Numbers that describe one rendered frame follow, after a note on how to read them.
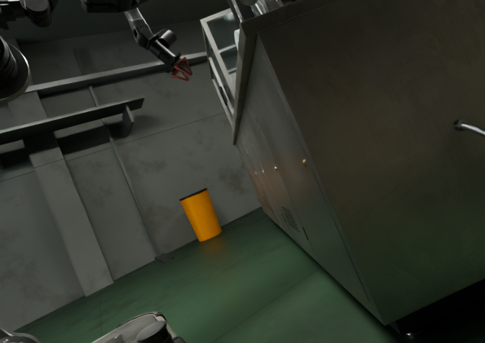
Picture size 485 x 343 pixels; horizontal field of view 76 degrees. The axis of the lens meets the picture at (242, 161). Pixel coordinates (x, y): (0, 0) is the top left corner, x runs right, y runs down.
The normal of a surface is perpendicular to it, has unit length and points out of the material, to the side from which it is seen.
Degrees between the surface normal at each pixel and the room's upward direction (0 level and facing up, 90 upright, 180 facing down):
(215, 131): 90
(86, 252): 90
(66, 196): 90
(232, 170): 90
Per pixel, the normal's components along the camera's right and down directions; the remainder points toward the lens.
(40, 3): 0.41, -0.21
